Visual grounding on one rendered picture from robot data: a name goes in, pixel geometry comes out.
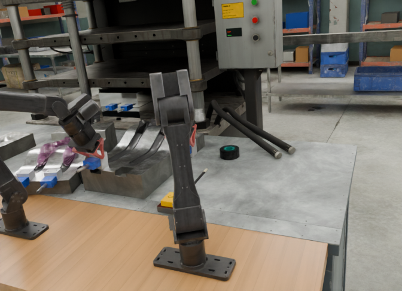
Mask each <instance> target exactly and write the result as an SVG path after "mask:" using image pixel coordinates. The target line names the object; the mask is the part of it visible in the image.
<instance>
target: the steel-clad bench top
mask: <svg viewBox="0 0 402 291"><path fill-rule="evenodd" d="M59 127H60V126H50V125H32V124H21V123H13V124H12V125H8V126H6V127H3V128H0V136H2V135H5V134H7V133H10V132H26V133H33V136H34V139H35V143H36V146H35V147H41V146H43V145H44V144H46V143H50V142H51V133H52V132H53V131H55V130H56V129H57V128H59ZM204 140H205V146H204V147H203V148H202V149H200V150H199V151H198V152H197V154H195V155H194V156H193V157H192V158H191V164H192V169H193V178H194V181H195V180H196V179H197V178H198V177H199V175H200V174H201V173H202V172H203V171H204V170H205V169H206V168H207V169H208V170H207V171H206V172H205V173H204V174H203V176H202V177H201V178H200V179H199V181H198V182H197V183H196V184H195V187H196V190H197V192H198V195H199V197H200V204H201V207H202V209H204V211H205V216H206V222H207V223H210V224H215V225H221V226H228V227H233V228H239V229H246V230H250V231H257V232H264V233H268V234H275V235H281V236H285V237H292V238H299V239H303V240H310V241H316V242H321V243H327V244H331V245H338V246H339V245H340V238H341V234H342V228H343V222H344V218H345V211H346V205H347V201H348V195H349V189H350V185H351V178H352V172H353V168H354V162H355V155H356V152H357V145H353V144H335V143H316V142H306V141H287V140H282V141H284V142H286V143H287V144H289V145H291V146H293V147H294V148H295V149H296V150H295V152H294V153H293V154H290V153H288V152H287V151H285V150H283V149H281V148H280V147H278V146H276V145H274V144H273V143H271V142H270V141H268V140H266V139H263V140H265V141H266V142H267V143H269V144H270V145H271V146H273V147H274V148H275V149H277V150H278V151H280V152H281V153H282V156H281V158H280V159H277V158H275V157H273V156H272V155H271V154H270V153H268V152H267V151H265V150H264V149H263V148H261V147H260V146H259V145H258V144H256V143H255V142H253V141H252V140H251V139H249V138H239V137H221V136H211V135H204ZM227 145H235V146H238V147H239V154H240V156H239V157H238V158H237V159H234V160H224V159H222V158H220V148H221V147H222V146H227ZM35 147H33V148H35ZM33 148H31V149H29V150H26V151H24V152H23V153H20V154H18V155H16V156H14V157H12V158H9V159H7V160H5V161H4V163H5V164H6V166H8V168H9V169H10V171H11V172H12V173H13V174H14V173H15V172H17V171H18V170H19V169H20V168H21V167H22V165H23V162H24V161H25V159H26V156H27V155H28V153H29V151H30V150H32V149H33ZM169 192H174V184H173V174H172V175H171V176H170V177H169V178H168V179H167V180H166V181H165V182H164V183H163V184H161V185H160V186H159V187H158V188H157V189H156V190H155V191H154V192H153V193H151V194H150V195H149V196H148V197H147V198H146V199H140V198H132V197H128V196H120V195H113V194H108V193H100V192H93V191H88V190H85V188H84V184H82V183H81V184H80V185H79V186H78V187H77V188H76V189H75V190H74V192H73V193H71V194H44V195H45V196H52V197H56V198H63V199H70V200H73V201H80V202H87V203H91V204H98V205H104V206H109V207H116V208H122V209H127V210H133V211H140V212H144V213H151V214H158V215H162V216H168V215H170V214H168V213H160V212H158V211H157V206H158V204H160V203H161V200H162V199H163V198H164V197H165V196H166V195H167V194H168V193H169Z"/></svg>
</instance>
